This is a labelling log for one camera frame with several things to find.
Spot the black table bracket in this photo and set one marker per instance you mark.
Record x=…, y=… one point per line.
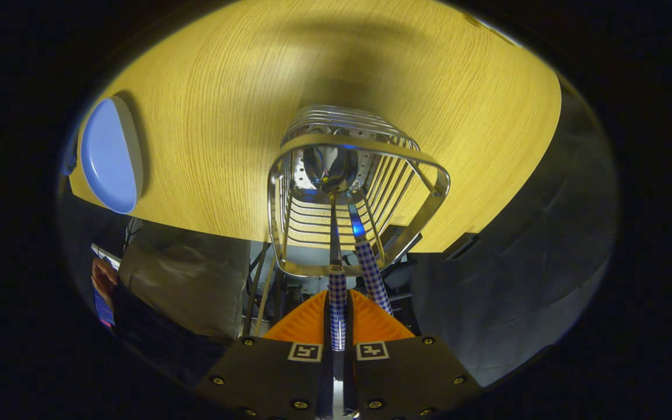
x=463, y=246

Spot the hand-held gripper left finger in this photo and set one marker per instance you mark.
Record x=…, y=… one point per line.
x=325, y=379

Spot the phone with lit screen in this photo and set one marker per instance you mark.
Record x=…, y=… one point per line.
x=102, y=313

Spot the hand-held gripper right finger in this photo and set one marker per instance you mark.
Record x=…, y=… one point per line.
x=350, y=379

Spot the blue round plate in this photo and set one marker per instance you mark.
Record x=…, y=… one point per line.
x=108, y=157

